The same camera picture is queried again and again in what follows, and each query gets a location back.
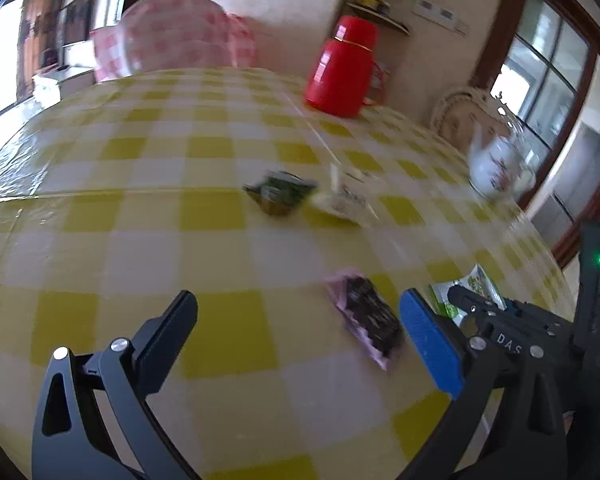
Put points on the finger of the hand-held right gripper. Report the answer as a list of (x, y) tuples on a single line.
[(517, 305), (470, 299)]

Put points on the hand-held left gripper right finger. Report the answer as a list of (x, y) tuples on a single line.
[(430, 335)]

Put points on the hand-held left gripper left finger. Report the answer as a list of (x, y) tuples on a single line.
[(172, 320)]

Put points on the green white snack packet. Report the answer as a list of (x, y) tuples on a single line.
[(475, 280)]

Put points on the pink black snack packet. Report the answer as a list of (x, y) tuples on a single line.
[(367, 312)]

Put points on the yellow checked tablecloth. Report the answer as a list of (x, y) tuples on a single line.
[(180, 260)]

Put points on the white floral teapot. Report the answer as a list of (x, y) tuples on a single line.
[(495, 165)]

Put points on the dark green gold packet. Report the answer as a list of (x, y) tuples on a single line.
[(280, 190)]

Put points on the wood framed glass partition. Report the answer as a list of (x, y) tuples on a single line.
[(545, 60)]

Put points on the red thermos jug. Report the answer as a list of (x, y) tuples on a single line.
[(337, 75)]

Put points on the pink checked chair cover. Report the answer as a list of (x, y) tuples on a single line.
[(180, 30)]

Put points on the wooden corner shelf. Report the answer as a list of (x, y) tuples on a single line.
[(385, 17)]

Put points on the flat screen television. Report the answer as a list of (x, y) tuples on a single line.
[(77, 20)]

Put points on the brown patterned curtain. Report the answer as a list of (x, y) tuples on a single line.
[(37, 15)]

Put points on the small white wall switch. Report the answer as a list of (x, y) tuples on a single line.
[(460, 26)]

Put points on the white wall switch panel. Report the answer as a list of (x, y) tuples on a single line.
[(432, 10)]

